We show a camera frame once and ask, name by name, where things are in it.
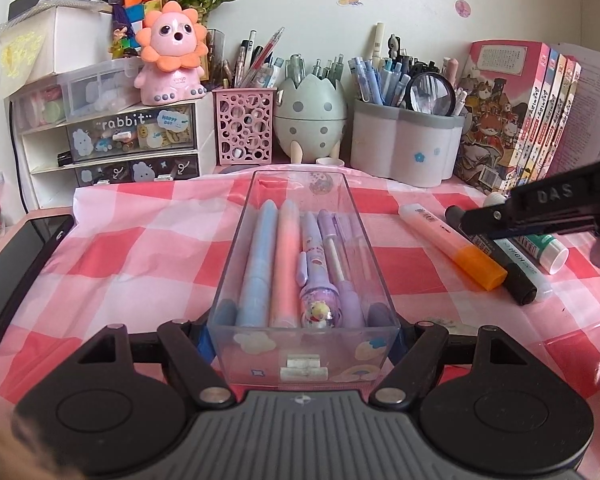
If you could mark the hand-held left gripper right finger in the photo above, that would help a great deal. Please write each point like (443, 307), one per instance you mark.
(399, 347)

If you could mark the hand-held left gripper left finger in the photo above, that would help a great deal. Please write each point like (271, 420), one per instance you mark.
(206, 345)

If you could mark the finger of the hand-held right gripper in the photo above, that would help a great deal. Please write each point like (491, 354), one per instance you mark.
(495, 222)

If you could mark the orange highlighter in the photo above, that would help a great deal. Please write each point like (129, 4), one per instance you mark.
(455, 245)

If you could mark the clear plastic box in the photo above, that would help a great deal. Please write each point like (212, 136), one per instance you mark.
(260, 360)

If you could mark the black marker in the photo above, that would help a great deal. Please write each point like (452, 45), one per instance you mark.
(515, 280)

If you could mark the green highlighter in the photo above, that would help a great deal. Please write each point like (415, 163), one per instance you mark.
(535, 270)

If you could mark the green white glue stick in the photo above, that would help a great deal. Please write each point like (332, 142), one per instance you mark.
(550, 255)

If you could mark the blue pen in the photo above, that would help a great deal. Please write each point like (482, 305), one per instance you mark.
(257, 265)

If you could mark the thin purple pen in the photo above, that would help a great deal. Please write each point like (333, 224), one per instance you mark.
(342, 270)

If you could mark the purple cartoon pen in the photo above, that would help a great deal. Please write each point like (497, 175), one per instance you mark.
(316, 280)

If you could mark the pink pen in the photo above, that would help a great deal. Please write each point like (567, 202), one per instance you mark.
(286, 265)

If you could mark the pink cartoon book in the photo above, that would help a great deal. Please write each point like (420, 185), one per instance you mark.
(495, 120)
(550, 115)
(562, 115)
(572, 110)

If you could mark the pink checked tablecloth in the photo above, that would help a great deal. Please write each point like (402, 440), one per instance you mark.
(145, 270)

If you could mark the white flower-shaped pen holder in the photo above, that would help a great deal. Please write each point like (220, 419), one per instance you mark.
(405, 150)

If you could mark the black magnifying glass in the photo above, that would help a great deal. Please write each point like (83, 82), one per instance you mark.
(432, 95)

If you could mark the pens in white holder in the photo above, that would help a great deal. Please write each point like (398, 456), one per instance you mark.
(380, 80)

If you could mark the black smartphone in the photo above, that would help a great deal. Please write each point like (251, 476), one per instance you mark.
(20, 275)

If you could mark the green egg pen holder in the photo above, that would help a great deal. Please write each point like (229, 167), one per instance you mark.
(310, 120)

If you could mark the pink perforated pen holder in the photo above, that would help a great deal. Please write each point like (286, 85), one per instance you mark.
(244, 127)

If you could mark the white drawer organizer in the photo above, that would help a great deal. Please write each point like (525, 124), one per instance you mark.
(130, 135)

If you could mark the pens in egg holder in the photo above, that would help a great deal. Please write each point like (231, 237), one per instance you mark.
(312, 70)

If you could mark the clear storage box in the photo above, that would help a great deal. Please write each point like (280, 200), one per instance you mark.
(100, 90)

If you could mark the pens in pink holder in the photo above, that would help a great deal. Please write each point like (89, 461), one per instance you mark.
(252, 65)

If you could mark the glass plant vase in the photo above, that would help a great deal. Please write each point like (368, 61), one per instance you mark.
(215, 55)

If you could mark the pink lion toy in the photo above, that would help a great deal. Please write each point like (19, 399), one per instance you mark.
(172, 55)

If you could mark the white box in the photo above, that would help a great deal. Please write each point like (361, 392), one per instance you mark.
(65, 40)

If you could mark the colourful puzzle cube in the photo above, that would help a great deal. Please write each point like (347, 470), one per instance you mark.
(141, 2)

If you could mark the pink wall sticker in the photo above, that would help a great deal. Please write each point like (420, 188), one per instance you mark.
(463, 7)

